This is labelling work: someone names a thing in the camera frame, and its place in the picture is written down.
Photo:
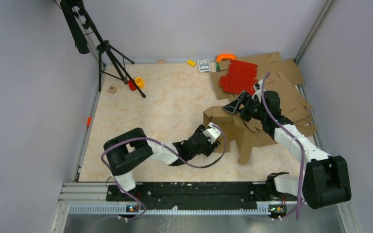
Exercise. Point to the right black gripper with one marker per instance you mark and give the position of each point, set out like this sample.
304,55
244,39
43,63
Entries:
233,107

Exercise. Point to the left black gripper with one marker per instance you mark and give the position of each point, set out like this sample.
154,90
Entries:
210,148

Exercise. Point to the brown cardboard box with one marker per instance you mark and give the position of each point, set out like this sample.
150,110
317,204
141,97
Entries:
246,135

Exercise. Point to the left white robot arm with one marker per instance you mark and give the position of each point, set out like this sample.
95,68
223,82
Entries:
123,153

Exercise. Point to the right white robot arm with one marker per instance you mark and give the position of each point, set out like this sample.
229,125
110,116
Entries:
324,178

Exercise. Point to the red cardboard box blank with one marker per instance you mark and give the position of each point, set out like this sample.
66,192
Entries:
241,76

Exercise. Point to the playing card deck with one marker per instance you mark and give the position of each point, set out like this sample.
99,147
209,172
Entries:
204,65

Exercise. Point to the stack of brown cardboard blanks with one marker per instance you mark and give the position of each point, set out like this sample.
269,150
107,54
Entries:
269,87

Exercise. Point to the yellow block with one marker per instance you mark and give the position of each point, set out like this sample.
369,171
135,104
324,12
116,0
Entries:
191,63

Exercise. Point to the yellow and red toy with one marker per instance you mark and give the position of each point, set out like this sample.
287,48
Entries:
139,82

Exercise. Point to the small wooden block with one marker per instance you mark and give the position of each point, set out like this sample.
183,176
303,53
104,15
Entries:
112,89

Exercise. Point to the small orange clip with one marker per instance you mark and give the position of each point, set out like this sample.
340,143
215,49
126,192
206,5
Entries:
89,120

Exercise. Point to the black tripod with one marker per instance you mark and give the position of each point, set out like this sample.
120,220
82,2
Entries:
80,25

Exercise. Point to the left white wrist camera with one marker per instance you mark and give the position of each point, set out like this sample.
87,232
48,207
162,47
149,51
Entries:
212,132

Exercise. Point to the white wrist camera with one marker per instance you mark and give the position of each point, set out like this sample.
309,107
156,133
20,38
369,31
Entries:
258,87
212,132

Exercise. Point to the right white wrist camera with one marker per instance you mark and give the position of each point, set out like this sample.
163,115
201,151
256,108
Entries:
258,87

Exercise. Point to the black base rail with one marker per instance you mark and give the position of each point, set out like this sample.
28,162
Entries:
247,198

